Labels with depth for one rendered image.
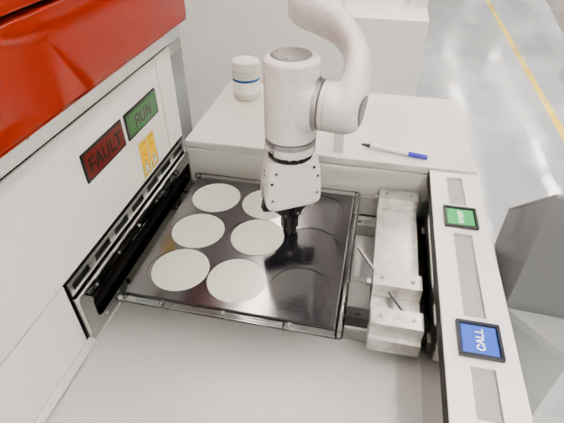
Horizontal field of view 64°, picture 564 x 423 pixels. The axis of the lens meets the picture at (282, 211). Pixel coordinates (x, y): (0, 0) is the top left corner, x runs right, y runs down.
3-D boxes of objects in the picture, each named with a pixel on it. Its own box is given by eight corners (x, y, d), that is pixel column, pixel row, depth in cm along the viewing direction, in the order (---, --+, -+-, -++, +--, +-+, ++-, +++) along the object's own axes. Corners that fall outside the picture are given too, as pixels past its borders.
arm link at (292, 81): (327, 127, 75) (276, 118, 77) (333, 48, 67) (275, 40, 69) (312, 152, 69) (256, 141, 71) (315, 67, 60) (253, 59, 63)
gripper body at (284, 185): (268, 163, 70) (269, 217, 77) (327, 151, 73) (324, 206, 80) (254, 140, 76) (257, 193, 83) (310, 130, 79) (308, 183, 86)
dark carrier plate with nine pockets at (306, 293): (125, 294, 74) (124, 291, 74) (198, 178, 100) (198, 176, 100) (333, 330, 69) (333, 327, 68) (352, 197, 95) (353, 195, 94)
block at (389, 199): (377, 208, 94) (379, 196, 93) (378, 198, 97) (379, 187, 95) (416, 212, 93) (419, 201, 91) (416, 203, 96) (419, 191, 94)
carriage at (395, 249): (365, 349, 71) (368, 337, 69) (376, 209, 99) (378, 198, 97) (417, 358, 70) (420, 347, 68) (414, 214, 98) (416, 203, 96)
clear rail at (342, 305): (332, 341, 68) (333, 335, 67) (354, 195, 96) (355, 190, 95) (342, 342, 67) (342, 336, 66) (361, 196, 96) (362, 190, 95)
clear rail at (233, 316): (115, 302, 73) (112, 296, 73) (119, 295, 74) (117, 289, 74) (342, 342, 67) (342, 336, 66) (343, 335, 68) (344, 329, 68)
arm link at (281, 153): (271, 152, 69) (272, 168, 71) (324, 142, 71) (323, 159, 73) (255, 127, 75) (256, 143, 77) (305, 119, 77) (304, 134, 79)
